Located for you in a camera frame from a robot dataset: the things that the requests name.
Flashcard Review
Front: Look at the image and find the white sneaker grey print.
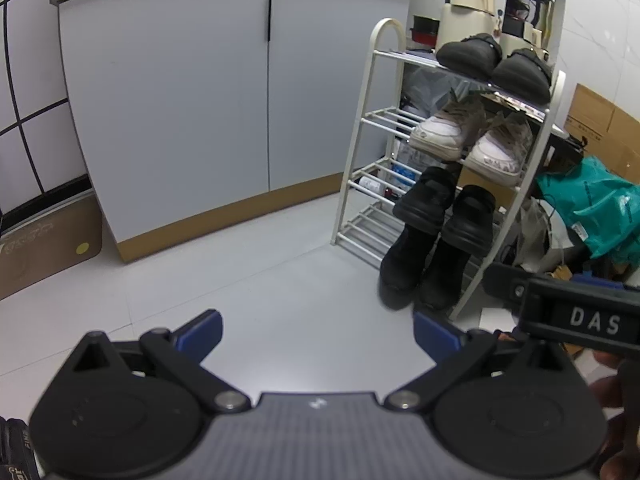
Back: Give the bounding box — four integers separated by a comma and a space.
466, 111, 535, 188

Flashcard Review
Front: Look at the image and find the white paper sheet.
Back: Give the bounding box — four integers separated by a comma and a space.
477, 305, 521, 333

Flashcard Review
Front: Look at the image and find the black chunky strap clog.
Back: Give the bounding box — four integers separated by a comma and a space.
392, 166, 458, 235
440, 185, 497, 257

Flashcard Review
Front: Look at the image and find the black buckle clog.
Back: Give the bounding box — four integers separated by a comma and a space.
435, 33, 503, 80
491, 48, 553, 106

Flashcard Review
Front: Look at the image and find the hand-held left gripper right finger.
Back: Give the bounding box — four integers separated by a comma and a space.
382, 308, 583, 416

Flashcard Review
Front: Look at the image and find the person's right hand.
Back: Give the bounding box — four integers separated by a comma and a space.
587, 350, 640, 476

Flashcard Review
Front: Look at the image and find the black door frame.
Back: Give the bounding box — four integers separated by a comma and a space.
0, 0, 93, 236

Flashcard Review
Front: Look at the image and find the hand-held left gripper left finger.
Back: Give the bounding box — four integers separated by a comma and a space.
52, 308, 253, 416

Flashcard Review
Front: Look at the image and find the large water bottle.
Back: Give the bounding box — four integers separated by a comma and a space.
390, 137, 426, 196

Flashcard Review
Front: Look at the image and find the white shoe rack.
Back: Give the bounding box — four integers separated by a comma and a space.
330, 0, 569, 321

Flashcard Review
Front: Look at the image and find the teal plastic bag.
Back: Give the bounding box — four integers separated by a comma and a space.
536, 156, 640, 261

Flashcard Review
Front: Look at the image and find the brown door mat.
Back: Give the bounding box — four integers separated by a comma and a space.
0, 195, 103, 301

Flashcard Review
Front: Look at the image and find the white labelled bottle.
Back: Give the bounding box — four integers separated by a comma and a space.
357, 176, 388, 196

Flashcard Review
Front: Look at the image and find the cream thermos jug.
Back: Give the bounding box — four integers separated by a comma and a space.
439, 0, 497, 48
500, 25, 543, 58

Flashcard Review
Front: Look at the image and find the white plastic bag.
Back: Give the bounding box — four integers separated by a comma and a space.
515, 197, 566, 266

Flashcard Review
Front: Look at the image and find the white cabinet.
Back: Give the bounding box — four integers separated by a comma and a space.
50, 0, 417, 263

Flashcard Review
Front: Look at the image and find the black red container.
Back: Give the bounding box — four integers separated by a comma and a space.
410, 15, 441, 51

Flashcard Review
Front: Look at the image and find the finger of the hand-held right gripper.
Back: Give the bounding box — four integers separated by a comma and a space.
482, 262, 533, 306

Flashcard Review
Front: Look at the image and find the grey plastic bag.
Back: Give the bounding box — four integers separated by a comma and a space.
400, 62, 476, 121

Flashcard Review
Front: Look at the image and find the large cardboard box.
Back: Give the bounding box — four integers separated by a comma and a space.
564, 82, 640, 181

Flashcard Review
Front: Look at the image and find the black lace-up sneaker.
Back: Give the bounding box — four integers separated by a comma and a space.
420, 240, 473, 311
379, 225, 441, 310

